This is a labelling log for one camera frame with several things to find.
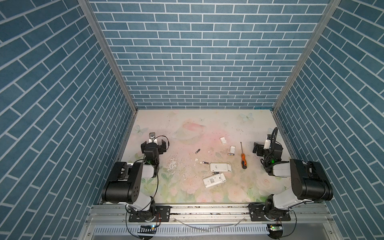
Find orange handled screwdriver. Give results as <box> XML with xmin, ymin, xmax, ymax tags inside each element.
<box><xmin>240</xmin><ymin>142</ymin><xmax>247</xmax><ymax>169</ymax></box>

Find white battery cover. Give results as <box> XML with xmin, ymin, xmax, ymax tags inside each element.
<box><xmin>230</xmin><ymin>146</ymin><xmax>236</xmax><ymax>154</ymax></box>
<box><xmin>220</xmin><ymin>137</ymin><xmax>227</xmax><ymax>145</ymax></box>

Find white remote control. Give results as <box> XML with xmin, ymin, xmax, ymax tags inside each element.
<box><xmin>203</xmin><ymin>173</ymin><xmax>227</xmax><ymax>188</ymax></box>
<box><xmin>209</xmin><ymin>163</ymin><xmax>232</xmax><ymax>173</ymax></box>

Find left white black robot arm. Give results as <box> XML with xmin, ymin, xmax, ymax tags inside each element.
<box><xmin>102</xmin><ymin>140</ymin><xmax>169</xmax><ymax>215</ymax></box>

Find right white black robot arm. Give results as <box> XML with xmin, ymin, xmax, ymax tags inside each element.
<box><xmin>253</xmin><ymin>140</ymin><xmax>334</xmax><ymax>221</ymax></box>

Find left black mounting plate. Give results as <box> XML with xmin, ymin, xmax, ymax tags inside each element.
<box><xmin>128</xmin><ymin>205</ymin><xmax>171</xmax><ymax>223</ymax></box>

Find black mounting plate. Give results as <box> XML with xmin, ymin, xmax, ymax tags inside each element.
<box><xmin>248</xmin><ymin>203</ymin><xmax>291</xmax><ymax>222</ymax></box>
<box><xmin>128</xmin><ymin>205</ymin><xmax>171</xmax><ymax>223</ymax></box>

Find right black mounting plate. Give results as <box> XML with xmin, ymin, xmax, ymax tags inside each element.
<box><xmin>248</xmin><ymin>203</ymin><xmax>291</xmax><ymax>222</ymax></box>

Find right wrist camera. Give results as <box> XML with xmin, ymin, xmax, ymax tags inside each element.
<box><xmin>264</xmin><ymin>134</ymin><xmax>272</xmax><ymax>150</ymax></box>

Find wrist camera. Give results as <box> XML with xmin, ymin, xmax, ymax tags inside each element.
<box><xmin>264</xmin><ymin>134</ymin><xmax>272</xmax><ymax>150</ymax></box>
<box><xmin>149</xmin><ymin>132</ymin><xmax>158</xmax><ymax>144</ymax></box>

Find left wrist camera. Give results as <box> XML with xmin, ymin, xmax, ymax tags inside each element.
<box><xmin>149</xmin><ymin>132</ymin><xmax>158</xmax><ymax>144</ymax></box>

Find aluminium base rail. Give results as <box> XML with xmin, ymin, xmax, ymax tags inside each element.
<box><xmin>80</xmin><ymin>203</ymin><xmax>342</xmax><ymax>240</ymax></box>

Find white perforated cable duct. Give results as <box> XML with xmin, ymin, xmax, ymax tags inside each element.
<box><xmin>93</xmin><ymin>224</ymin><xmax>270</xmax><ymax>237</ymax></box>

